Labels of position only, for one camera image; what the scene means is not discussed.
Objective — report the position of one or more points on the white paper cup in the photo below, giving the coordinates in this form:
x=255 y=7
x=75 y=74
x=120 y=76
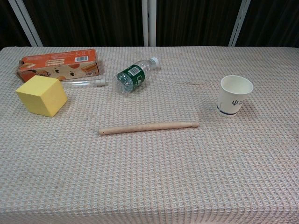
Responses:
x=230 y=100

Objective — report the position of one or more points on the wooden stick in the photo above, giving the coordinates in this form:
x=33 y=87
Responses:
x=149 y=128

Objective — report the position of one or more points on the green label plastic bottle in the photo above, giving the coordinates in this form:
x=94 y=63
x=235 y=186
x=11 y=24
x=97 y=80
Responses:
x=130 y=78

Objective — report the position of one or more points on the beige woven tablecloth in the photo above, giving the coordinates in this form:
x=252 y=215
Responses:
x=149 y=168

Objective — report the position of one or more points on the clear glass test tube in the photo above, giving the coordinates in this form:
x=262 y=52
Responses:
x=100 y=83

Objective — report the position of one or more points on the dark curtain panel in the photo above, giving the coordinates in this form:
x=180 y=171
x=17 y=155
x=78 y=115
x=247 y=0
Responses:
x=9 y=28
x=194 y=23
x=273 y=23
x=88 y=23

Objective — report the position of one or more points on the orange cardboard box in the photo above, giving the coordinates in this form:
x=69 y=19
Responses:
x=58 y=61

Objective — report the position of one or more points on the yellow foam cube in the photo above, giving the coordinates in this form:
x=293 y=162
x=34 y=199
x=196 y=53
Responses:
x=39 y=98

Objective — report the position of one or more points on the white frame post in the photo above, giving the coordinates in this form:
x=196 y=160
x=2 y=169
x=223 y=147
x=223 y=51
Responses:
x=149 y=23
x=25 y=22
x=239 y=23

